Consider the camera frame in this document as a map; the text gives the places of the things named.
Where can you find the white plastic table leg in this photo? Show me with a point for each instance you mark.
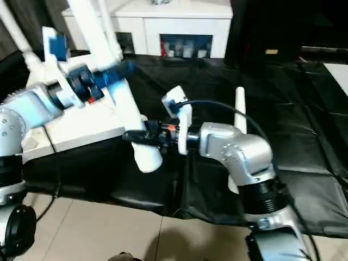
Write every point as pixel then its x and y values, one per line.
pixel 110 27
pixel 16 30
pixel 127 103
pixel 240 108

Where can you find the white plastic table top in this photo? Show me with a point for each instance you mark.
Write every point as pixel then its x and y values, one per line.
pixel 81 122

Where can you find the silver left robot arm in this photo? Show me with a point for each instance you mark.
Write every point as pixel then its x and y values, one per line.
pixel 21 108

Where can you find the black work mat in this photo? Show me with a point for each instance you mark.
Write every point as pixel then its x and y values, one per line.
pixel 217 81

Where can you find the white cabinet with glass doors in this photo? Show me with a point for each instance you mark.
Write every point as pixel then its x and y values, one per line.
pixel 176 16

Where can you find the grey curtain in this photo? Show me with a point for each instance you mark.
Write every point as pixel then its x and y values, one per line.
pixel 40 16

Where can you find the black tangled bundle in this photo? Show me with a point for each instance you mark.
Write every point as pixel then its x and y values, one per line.
pixel 161 1

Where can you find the small yellow label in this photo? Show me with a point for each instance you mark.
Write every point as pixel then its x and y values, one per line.
pixel 272 51

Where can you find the white flat board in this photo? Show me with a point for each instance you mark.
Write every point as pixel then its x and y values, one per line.
pixel 338 79

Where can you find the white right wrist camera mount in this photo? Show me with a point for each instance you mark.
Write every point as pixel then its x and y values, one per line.
pixel 176 98

